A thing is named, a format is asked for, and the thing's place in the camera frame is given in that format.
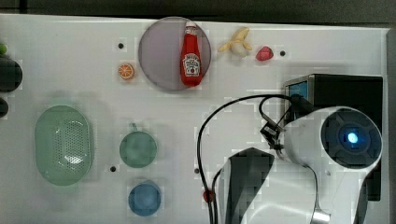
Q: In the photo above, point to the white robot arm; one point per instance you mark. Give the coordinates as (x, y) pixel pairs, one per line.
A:
(320, 180)

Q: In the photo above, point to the red strawberry toy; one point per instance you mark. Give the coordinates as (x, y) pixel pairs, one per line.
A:
(264, 54)

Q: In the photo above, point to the dark round object left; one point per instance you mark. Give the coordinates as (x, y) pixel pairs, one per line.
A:
(10, 75)

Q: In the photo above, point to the green cup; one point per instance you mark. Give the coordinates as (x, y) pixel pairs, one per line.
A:
(138, 149)

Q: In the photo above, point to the green object at edge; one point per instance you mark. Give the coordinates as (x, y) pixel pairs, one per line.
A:
(3, 49)

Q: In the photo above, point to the green perforated oval basket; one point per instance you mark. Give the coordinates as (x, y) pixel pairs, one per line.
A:
(63, 149)

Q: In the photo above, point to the red plush ketchup bottle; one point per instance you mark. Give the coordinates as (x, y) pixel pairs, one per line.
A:
(190, 57)

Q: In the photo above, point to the plush peeled banana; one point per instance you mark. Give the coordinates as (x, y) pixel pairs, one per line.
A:
(238, 44)

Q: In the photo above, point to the small dark object left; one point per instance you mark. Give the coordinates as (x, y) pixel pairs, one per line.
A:
(3, 107)

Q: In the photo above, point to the orange slice toy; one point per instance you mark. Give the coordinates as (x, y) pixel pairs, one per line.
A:
(126, 71)

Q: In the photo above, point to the blue cup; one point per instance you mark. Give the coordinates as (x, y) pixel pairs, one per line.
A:
(145, 199)

